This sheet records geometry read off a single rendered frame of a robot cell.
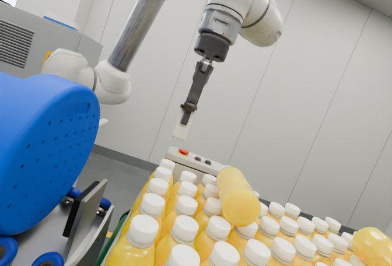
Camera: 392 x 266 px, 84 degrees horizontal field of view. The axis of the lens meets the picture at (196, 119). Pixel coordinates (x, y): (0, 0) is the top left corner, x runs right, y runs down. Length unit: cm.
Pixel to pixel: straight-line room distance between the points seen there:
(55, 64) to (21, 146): 71
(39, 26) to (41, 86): 183
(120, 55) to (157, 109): 216
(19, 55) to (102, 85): 127
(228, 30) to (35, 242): 56
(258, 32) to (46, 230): 65
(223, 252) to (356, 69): 394
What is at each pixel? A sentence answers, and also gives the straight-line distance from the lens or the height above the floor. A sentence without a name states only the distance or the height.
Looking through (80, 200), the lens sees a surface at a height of 105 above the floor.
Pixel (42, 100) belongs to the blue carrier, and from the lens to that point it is 39.
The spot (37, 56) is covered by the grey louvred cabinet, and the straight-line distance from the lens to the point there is 222.
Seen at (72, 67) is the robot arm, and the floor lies 122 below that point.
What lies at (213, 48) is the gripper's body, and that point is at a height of 139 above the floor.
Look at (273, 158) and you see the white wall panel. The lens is 364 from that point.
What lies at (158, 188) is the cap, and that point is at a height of 109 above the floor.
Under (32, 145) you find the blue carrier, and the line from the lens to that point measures 40.
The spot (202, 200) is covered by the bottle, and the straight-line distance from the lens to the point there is 55.
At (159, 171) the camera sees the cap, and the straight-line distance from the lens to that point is 53.
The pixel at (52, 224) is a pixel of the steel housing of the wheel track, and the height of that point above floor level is 93.
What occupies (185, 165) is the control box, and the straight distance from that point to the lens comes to 69.
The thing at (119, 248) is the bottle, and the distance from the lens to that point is 36.
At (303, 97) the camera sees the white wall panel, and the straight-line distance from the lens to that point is 368.
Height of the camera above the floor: 129
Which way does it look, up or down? 5 degrees down
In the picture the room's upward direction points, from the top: 21 degrees clockwise
